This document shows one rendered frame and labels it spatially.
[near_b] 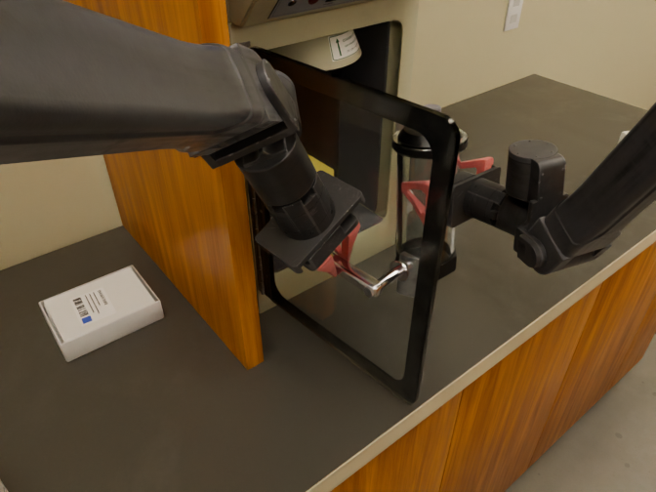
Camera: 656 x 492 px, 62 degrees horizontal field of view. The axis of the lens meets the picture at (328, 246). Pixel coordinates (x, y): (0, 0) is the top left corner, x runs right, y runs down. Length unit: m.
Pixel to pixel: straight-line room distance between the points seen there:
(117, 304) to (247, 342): 0.25
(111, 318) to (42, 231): 0.33
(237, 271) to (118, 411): 0.27
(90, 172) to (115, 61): 0.92
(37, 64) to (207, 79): 0.15
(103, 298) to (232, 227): 0.35
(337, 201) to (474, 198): 0.28
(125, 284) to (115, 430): 0.27
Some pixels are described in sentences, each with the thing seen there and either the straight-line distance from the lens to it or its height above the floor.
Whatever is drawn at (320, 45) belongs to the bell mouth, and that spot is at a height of 1.35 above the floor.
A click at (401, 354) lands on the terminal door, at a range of 0.69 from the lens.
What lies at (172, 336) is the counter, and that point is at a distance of 0.92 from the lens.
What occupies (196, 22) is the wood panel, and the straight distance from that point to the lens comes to 0.58.
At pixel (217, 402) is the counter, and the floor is 0.94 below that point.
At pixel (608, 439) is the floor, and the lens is 2.11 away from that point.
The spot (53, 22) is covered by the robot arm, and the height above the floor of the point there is 1.53.
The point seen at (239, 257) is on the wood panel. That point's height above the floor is 1.15.
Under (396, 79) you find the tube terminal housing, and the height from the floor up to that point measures 1.26.
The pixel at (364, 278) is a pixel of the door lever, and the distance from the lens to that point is 0.58.
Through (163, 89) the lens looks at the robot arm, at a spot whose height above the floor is 1.49.
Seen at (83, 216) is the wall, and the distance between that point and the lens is 1.20.
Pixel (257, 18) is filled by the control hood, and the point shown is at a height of 1.42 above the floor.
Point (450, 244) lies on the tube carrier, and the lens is 0.88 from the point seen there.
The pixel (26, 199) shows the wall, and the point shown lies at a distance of 1.16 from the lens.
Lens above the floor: 1.59
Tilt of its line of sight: 37 degrees down
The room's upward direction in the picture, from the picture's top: straight up
